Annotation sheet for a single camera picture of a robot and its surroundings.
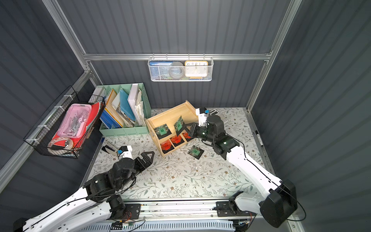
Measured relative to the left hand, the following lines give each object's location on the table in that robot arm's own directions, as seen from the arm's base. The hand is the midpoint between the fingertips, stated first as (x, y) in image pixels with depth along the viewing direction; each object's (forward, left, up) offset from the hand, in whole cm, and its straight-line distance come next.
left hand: (149, 156), depth 71 cm
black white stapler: (+14, +33, -19) cm, 41 cm away
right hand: (+12, -19, +10) cm, 24 cm away
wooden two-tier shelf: (+18, -9, 0) cm, 20 cm away
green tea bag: (+15, -5, 0) cm, 16 cm away
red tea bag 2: (+22, -11, -19) cm, 31 cm away
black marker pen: (+26, -73, -25) cm, 81 cm away
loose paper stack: (+32, +11, +4) cm, 34 cm away
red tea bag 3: (+24, -20, -18) cm, 36 cm away
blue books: (+30, +34, -8) cm, 46 cm away
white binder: (+37, +17, +4) cm, 41 cm away
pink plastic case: (+14, +38, +10) cm, 42 cm away
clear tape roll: (+1, +36, +8) cm, 36 cm away
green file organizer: (+45, +33, +4) cm, 56 cm away
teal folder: (+37, +22, 0) cm, 43 cm away
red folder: (+5, +35, +6) cm, 36 cm away
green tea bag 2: (+14, -15, +7) cm, 22 cm away
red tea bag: (+17, -5, -19) cm, 25 cm away
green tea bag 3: (+14, -24, -21) cm, 35 cm away
